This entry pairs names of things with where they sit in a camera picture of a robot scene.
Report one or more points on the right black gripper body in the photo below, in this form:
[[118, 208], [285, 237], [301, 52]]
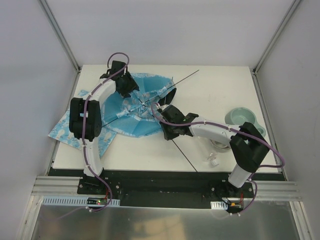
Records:
[[167, 97]]

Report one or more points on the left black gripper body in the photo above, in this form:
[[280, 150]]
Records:
[[128, 85]]

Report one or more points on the thin black tent pole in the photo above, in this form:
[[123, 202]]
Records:
[[185, 76]]

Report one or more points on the blue snowman pet tent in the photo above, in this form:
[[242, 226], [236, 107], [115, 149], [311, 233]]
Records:
[[139, 130]]

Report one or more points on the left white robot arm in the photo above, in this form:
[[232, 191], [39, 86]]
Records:
[[93, 168]]

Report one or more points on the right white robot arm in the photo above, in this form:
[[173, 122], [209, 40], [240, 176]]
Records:
[[248, 146]]

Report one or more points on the green double pet bowl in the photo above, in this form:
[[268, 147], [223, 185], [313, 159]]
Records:
[[240, 115]]

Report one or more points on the blue snowman tent mat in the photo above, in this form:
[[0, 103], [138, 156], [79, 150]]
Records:
[[69, 129]]

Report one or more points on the clear plastic water bottle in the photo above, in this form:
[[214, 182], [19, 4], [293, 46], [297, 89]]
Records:
[[209, 152]]

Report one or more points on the stainless steel bowl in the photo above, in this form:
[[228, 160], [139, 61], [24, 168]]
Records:
[[220, 147]]

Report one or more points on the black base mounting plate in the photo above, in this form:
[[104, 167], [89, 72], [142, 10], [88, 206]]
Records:
[[159, 189]]

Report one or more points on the right aluminium frame post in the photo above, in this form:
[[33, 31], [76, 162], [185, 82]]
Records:
[[295, 4]]

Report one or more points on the aluminium frame post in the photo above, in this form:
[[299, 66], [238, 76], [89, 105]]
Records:
[[295, 4], [59, 34]]

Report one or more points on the left aluminium frame post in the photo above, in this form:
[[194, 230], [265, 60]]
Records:
[[59, 34]]

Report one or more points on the aluminium front rail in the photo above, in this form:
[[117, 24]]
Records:
[[286, 191]]

